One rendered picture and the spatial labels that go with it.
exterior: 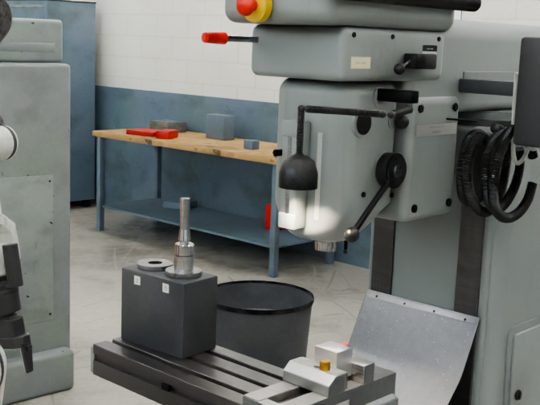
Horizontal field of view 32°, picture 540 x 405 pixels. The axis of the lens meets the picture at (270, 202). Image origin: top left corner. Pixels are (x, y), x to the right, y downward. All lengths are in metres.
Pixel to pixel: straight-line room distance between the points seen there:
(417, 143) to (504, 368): 0.62
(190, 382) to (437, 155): 0.74
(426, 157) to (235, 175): 6.15
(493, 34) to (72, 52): 7.25
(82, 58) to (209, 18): 1.55
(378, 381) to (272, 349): 1.87
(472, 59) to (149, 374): 1.02
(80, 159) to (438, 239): 7.29
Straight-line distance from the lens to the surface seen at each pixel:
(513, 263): 2.19
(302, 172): 1.67
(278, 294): 4.20
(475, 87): 2.02
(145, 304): 2.32
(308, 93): 1.79
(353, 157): 1.78
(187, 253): 2.25
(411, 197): 1.91
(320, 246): 1.89
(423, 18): 1.88
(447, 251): 2.19
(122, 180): 9.24
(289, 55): 1.78
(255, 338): 3.81
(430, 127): 1.94
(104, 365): 2.35
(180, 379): 2.14
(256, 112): 7.82
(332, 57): 1.71
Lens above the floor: 1.70
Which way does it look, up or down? 10 degrees down
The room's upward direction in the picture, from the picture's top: 2 degrees clockwise
